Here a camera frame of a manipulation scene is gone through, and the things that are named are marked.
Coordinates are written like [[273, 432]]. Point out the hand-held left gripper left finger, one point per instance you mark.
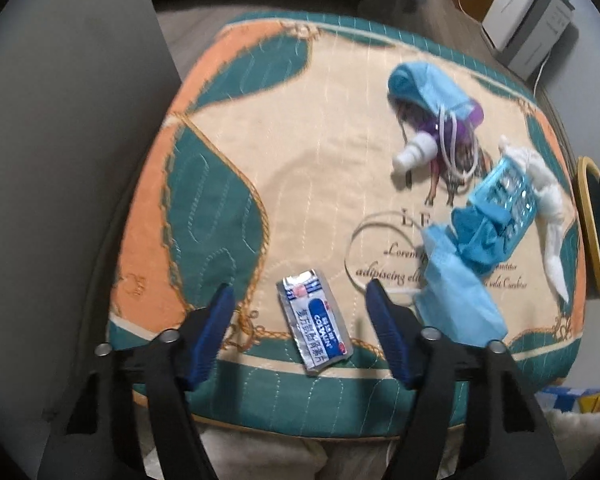
[[212, 340]]

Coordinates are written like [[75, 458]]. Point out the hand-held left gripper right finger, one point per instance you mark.
[[390, 335]]

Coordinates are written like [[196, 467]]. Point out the white tissue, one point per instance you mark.
[[547, 190]]

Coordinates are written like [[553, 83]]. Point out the blue face mask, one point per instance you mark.
[[455, 300], [425, 85]]

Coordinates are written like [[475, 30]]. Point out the silver blue medicine sachet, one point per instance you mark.
[[312, 322]]

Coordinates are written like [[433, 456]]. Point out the blue blister pack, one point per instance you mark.
[[510, 195]]

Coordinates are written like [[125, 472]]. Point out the blue glove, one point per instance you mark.
[[475, 240]]

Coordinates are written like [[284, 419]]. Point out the purple white small bottle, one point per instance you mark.
[[415, 153]]

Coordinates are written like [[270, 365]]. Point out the white air purifier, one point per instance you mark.
[[525, 15]]

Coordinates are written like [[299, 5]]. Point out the blue yellow box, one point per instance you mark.
[[570, 400]]

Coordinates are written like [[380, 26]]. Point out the quilted teal orange mat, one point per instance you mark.
[[280, 160]]

